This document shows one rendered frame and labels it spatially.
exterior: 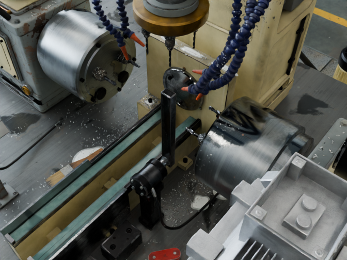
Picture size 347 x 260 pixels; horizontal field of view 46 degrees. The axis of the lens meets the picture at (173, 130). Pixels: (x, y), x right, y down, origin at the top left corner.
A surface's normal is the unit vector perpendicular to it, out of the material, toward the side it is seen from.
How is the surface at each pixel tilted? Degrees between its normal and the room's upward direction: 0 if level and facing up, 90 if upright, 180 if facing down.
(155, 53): 90
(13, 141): 0
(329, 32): 0
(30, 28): 90
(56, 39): 40
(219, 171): 69
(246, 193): 0
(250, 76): 90
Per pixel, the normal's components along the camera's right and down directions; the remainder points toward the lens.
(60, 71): -0.62, 0.41
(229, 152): -0.46, -0.03
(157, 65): -0.64, 0.58
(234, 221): 0.01, -0.65
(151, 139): 0.77, 0.49
